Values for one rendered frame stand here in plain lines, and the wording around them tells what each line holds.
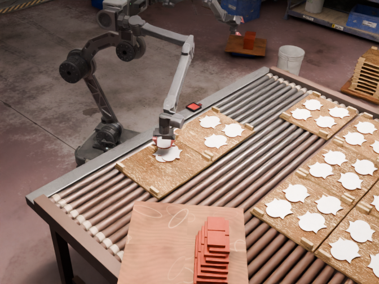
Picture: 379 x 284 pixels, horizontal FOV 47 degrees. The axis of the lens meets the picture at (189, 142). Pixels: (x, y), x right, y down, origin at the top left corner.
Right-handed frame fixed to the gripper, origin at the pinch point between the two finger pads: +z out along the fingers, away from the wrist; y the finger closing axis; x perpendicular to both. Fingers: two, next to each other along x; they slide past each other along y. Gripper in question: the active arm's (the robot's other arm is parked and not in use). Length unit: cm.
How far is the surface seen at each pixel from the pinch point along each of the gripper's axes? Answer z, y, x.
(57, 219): 8, 46, 50
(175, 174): 9.2, -7.3, 13.3
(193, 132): 9.6, -16.3, -26.3
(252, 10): 91, -106, -450
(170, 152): 7.7, -3.4, -3.6
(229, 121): 10, -39, -40
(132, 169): 9.3, 16.1, 10.9
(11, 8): 105, 250, -437
